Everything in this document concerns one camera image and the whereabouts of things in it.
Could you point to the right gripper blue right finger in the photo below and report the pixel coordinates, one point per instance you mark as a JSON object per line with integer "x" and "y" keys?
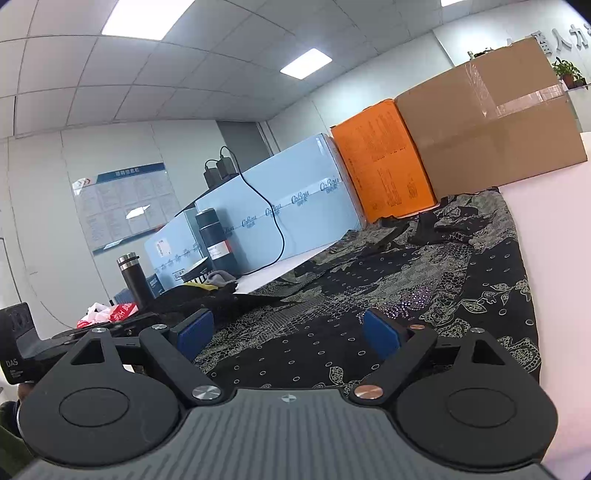
{"x": 383, "y": 334}

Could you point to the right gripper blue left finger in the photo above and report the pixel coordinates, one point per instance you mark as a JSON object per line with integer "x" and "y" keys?
{"x": 191, "y": 335}

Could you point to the black lace patterned garment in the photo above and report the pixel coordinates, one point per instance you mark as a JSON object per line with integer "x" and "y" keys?
{"x": 451, "y": 269}

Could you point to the person's left hand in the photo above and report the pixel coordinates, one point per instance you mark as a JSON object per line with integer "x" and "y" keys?
{"x": 23, "y": 390}

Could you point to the black garment pile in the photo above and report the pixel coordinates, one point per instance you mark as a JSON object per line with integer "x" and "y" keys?
{"x": 225, "y": 305}

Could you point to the yellow cloth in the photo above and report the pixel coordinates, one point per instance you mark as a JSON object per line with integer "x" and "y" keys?
{"x": 201, "y": 286}

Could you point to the grey cloth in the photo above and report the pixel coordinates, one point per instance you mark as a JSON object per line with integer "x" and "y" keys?
{"x": 219, "y": 278}

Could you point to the dark teal thermos bottle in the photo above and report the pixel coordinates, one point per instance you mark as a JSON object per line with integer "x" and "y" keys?
{"x": 216, "y": 243}

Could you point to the red white snack bag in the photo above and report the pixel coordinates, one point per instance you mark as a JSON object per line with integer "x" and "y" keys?
{"x": 99, "y": 313}

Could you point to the small light blue box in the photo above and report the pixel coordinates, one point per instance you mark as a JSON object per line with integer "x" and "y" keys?
{"x": 175, "y": 248}

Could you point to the black steel thermos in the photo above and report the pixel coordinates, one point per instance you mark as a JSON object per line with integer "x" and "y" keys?
{"x": 135, "y": 279}

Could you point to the large light blue box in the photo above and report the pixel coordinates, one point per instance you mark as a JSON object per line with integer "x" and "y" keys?
{"x": 296, "y": 201}

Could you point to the black power adapter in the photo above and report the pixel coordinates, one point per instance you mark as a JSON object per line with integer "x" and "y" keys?
{"x": 220, "y": 170}

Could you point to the orange cardboard box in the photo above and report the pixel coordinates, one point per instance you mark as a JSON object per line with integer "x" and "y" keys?
{"x": 383, "y": 163}

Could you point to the brown cardboard box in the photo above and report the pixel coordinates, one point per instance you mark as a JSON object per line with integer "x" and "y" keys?
{"x": 500, "y": 118}

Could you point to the ceiling light panel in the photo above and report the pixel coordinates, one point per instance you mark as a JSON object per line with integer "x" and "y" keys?
{"x": 144, "y": 19}

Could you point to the potted green plant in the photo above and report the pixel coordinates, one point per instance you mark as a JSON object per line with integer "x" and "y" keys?
{"x": 568, "y": 73}

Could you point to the wall notice board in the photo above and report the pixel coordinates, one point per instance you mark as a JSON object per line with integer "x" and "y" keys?
{"x": 124, "y": 205}

